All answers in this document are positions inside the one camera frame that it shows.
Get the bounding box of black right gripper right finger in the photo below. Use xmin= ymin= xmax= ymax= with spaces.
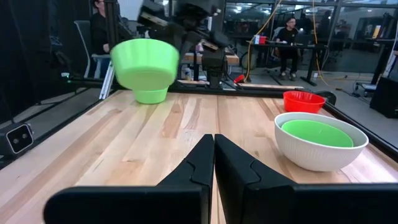
xmin=214 ymin=134 xmax=398 ymax=224

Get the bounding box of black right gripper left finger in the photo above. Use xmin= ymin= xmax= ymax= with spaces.
xmin=42 ymin=134 xmax=216 ymax=224

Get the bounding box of green plastic bowl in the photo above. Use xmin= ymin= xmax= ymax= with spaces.
xmin=109 ymin=38 xmax=180 ymax=91
xmin=280 ymin=119 xmax=354 ymax=148
xmin=132 ymin=86 xmax=170 ymax=105

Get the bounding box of person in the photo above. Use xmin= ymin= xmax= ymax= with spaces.
xmin=275 ymin=17 xmax=300 ymax=81
xmin=89 ymin=0 xmax=110 ymax=56

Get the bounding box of white ribbed bowl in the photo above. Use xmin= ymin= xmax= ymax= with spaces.
xmin=274 ymin=111 xmax=370 ymax=172

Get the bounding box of grey office chair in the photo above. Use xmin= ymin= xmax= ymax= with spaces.
xmin=73 ymin=19 xmax=111 ymax=79

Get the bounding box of red plastic bowl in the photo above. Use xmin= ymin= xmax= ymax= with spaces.
xmin=282 ymin=90 xmax=326 ymax=114

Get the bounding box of black desk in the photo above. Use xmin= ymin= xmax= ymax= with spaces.
xmin=247 ymin=42 xmax=327 ymax=87

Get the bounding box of black floor box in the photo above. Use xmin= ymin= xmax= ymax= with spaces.
xmin=369 ymin=76 xmax=398 ymax=119

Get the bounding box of aluminium frame post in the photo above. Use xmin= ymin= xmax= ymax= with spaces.
xmin=98 ymin=60 xmax=116 ymax=100

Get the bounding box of yellow hanging cable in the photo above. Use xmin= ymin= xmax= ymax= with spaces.
xmin=312 ymin=0 xmax=329 ymax=86
xmin=244 ymin=0 xmax=283 ymax=82

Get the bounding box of small black table camera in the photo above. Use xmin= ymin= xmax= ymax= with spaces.
xmin=0 ymin=122 xmax=35 ymax=157

